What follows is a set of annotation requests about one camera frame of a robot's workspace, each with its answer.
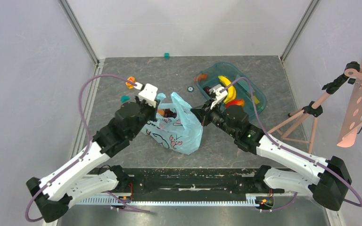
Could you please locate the light blue plastic bag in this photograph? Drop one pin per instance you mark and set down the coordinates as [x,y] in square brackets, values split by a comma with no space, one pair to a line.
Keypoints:
[176,127]

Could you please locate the yellow orange toy block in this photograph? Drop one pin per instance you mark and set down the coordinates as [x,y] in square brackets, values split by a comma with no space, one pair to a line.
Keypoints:
[130,82]

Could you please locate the teal rectangular block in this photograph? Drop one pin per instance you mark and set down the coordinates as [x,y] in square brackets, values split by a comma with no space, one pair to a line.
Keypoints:
[243,84]

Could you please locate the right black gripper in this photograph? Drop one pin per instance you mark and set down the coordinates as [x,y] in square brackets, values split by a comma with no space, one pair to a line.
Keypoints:
[205,112]

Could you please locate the pink music stand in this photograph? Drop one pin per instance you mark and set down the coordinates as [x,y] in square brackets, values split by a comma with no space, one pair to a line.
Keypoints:
[325,67]

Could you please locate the dark brown fake fruit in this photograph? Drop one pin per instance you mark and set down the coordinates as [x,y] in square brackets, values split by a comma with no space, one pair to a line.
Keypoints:
[207,90]

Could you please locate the yellow small block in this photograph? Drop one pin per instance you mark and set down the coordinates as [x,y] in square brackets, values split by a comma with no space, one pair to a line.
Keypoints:
[256,100]

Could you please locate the white cable tray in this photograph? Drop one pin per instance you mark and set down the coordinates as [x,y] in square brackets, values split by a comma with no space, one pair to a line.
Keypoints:
[106,199]

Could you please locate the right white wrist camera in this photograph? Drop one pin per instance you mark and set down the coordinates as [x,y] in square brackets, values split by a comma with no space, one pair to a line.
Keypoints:
[220,93]

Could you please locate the yellow fake banana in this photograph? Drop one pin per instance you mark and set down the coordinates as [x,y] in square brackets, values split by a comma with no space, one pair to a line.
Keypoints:
[231,91]

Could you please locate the orange curved toy piece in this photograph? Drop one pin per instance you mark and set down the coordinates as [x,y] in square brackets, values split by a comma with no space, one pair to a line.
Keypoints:
[200,77]

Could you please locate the small teal piece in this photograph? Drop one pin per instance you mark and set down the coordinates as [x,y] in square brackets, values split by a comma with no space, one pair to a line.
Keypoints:
[124,99]

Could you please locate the red fake mango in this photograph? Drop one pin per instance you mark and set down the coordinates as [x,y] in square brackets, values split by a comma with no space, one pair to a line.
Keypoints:
[238,102]

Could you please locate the teal plastic bin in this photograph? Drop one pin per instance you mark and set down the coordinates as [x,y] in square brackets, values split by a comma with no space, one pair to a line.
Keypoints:
[208,78]

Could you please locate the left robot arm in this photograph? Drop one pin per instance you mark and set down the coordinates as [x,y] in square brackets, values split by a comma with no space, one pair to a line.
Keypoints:
[56,193]

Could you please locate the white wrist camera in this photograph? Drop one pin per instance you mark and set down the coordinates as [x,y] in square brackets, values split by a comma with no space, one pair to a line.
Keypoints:
[148,93]
[220,93]

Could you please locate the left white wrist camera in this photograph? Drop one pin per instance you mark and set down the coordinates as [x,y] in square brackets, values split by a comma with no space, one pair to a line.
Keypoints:
[148,93]

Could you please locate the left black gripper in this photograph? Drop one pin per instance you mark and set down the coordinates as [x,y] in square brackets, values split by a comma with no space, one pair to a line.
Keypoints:
[152,108]

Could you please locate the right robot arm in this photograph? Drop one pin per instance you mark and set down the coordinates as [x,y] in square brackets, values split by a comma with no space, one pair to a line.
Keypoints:
[326,180]

